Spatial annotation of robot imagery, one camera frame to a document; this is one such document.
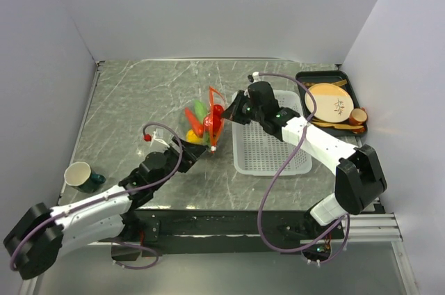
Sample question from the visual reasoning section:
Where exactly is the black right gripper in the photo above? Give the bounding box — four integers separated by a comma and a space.
221, 90, 264, 125

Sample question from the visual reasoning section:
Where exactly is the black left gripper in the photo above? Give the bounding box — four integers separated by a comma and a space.
151, 135, 209, 191

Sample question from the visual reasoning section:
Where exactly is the red orange mango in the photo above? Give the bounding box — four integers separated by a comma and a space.
212, 104, 225, 118

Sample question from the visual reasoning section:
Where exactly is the yellow bell pepper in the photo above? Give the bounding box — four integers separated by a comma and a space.
186, 129, 203, 145

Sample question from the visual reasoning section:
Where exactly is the green bitter gourd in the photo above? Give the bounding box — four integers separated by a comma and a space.
193, 99, 208, 122

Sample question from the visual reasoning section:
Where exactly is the clear zip top bag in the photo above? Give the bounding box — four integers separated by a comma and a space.
179, 86, 227, 153

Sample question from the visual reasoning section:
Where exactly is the orange carrot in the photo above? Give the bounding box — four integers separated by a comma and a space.
184, 108, 204, 138

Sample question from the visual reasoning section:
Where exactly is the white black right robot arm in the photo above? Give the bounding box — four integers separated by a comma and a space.
222, 81, 387, 238

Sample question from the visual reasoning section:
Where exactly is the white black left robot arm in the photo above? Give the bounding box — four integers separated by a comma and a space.
3, 138, 208, 280

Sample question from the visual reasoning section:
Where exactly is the white plastic perforated basket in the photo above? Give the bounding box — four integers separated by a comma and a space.
232, 90, 312, 177

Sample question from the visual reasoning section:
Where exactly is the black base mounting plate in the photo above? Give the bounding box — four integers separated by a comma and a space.
111, 200, 387, 261

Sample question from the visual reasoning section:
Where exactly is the black rectangular tray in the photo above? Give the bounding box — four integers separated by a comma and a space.
296, 70, 367, 138

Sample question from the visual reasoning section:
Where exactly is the peach and cream plate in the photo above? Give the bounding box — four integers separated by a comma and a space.
305, 83, 354, 123

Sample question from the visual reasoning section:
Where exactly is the dark green ceramic mug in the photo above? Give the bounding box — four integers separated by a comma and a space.
64, 161, 106, 193

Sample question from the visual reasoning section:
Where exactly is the gold knife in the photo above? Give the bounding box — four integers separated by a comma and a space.
332, 79, 348, 87

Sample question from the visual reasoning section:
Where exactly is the brown ceramic cup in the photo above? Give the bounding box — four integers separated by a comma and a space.
348, 108, 368, 126

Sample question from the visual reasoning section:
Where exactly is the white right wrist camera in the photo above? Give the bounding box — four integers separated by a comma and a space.
248, 72, 261, 87

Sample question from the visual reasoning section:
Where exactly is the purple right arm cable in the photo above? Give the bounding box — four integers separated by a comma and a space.
257, 72, 350, 269

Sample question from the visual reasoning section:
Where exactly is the aluminium frame rail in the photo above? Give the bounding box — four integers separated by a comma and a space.
298, 214, 404, 247

